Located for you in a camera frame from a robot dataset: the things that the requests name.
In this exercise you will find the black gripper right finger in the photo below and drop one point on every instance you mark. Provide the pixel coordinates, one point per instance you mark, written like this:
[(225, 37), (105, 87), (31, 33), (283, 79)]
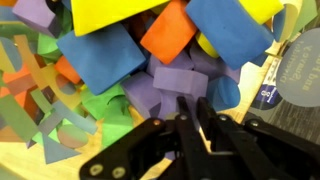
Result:
[(233, 146)]

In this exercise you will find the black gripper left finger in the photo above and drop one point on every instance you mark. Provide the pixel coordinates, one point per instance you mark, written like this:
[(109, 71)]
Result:
[(186, 133)]

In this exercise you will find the purple foam arch block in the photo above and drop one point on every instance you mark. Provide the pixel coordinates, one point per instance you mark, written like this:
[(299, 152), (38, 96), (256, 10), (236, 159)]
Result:
[(180, 81)]

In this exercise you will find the blue foam cylinder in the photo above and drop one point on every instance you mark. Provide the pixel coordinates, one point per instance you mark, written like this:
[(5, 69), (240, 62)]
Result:
[(223, 93)]

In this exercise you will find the green foam block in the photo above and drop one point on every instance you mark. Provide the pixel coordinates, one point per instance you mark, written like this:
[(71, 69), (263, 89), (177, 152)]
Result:
[(48, 43), (113, 110)]

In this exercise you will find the yellow foam cylinder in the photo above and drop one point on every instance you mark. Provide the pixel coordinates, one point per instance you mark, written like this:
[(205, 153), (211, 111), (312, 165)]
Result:
[(206, 45)]

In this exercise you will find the rounded blue foam block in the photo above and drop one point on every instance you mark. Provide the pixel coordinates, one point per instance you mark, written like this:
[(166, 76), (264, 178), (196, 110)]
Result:
[(230, 30)]

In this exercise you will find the large blue foam block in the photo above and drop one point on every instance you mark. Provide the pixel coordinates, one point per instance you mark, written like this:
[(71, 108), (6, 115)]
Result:
[(100, 58)]

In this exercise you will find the small orange foam block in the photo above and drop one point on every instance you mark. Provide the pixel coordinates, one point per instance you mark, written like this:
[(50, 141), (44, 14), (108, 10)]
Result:
[(66, 70)]

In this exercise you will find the large yellow foam block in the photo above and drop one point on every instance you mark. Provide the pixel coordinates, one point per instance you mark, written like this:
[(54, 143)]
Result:
[(110, 13)]

